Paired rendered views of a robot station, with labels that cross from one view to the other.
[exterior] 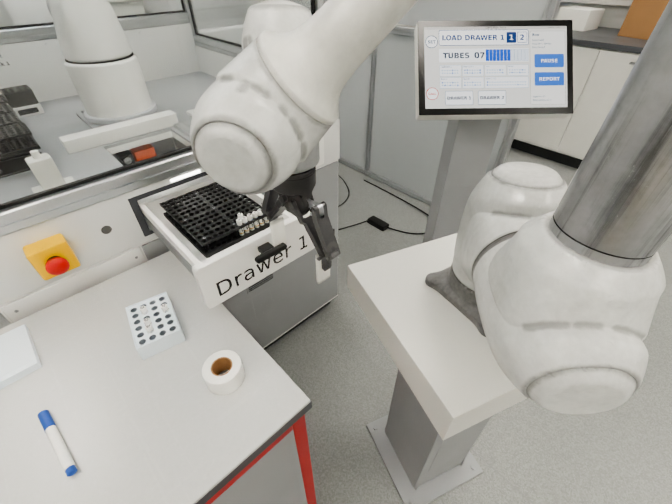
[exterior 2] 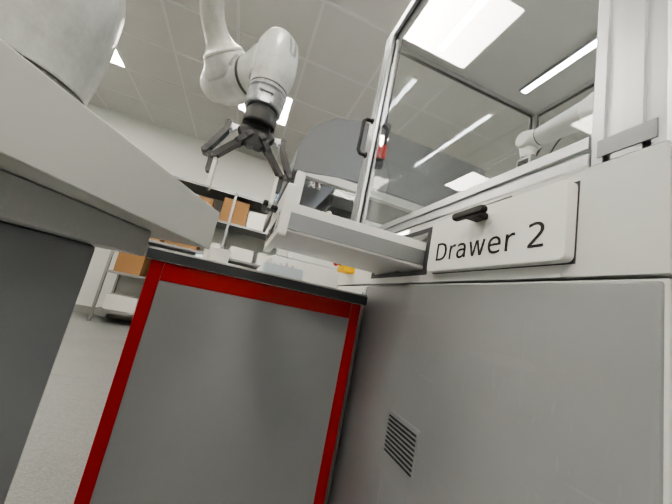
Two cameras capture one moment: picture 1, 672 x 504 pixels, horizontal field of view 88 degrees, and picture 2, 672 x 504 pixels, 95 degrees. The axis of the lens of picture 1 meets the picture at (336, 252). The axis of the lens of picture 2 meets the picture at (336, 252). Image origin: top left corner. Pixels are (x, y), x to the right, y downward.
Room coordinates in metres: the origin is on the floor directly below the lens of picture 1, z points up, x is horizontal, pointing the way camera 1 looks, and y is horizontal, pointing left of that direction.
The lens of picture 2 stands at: (1.03, -0.41, 0.70)
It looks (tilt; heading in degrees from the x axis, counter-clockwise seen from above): 10 degrees up; 117
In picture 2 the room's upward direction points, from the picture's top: 12 degrees clockwise
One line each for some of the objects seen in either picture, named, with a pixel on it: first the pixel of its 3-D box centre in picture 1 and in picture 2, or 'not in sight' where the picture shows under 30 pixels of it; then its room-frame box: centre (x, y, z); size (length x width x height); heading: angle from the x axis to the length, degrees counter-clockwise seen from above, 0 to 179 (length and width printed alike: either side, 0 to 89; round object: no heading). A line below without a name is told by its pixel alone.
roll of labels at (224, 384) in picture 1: (223, 372); (216, 255); (0.34, 0.21, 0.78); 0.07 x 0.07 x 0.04
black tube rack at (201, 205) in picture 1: (216, 218); not in sight; (0.71, 0.30, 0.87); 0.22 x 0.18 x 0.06; 43
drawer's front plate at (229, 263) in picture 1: (262, 255); (277, 223); (0.57, 0.16, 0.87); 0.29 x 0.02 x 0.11; 133
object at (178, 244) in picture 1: (215, 218); (356, 248); (0.72, 0.30, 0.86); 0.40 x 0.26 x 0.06; 43
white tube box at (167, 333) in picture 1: (155, 323); (283, 273); (0.46, 0.38, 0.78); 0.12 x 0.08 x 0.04; 33
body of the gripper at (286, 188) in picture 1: (294, 188); (257, 130); (0.52, 0.07, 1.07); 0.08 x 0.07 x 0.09; 44
